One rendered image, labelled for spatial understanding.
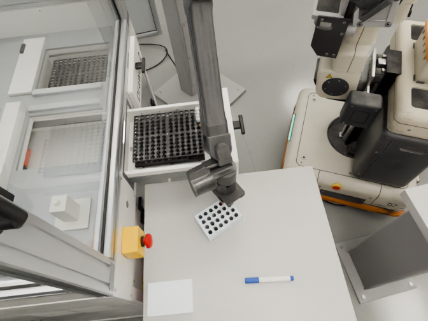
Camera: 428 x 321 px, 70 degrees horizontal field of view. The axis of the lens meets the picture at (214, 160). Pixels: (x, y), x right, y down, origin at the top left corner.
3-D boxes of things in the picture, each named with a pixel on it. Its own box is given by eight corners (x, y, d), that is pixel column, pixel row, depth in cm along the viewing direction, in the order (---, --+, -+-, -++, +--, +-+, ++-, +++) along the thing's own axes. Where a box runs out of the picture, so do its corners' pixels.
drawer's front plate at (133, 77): (142, 57, 128) (134, 34, 118) (141, 111, 114) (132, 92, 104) (137, 57, 128) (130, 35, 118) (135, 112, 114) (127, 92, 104)
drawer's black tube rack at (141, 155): (201, 120, 108) (199, 108, 102) (206, 163, 99) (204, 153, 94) (139, 127, 108) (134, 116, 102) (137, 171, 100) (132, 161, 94)
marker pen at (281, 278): (292, 275, 89) (293, 274, 87) (293, 281, 88) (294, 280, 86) (244, 278, 89) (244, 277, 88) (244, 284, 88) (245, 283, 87)
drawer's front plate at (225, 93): (227, 107, 112) (227, 86, 103) (238, 178, 98) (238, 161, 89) (222, 107, 112) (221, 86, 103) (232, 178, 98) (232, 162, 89)
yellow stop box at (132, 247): (147, 232, 89) (140, 224, 83) (146, 257, 86) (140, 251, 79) (129, 234, 89) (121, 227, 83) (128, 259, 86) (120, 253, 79)
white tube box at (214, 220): (227, 199, 101) (227, 195, 98) (242, 220, 97) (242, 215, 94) (195, 220, 98) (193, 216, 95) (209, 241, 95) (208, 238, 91)
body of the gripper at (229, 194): (227, 207, 86) (227, 197, 80) (206, 182, 91) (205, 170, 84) (245, 195, 88) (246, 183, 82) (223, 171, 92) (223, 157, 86)
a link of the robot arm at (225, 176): (241, 170, 77) (230, 153, 80) (216, 181, 76) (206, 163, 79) (239, 183, 83) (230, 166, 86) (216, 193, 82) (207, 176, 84)
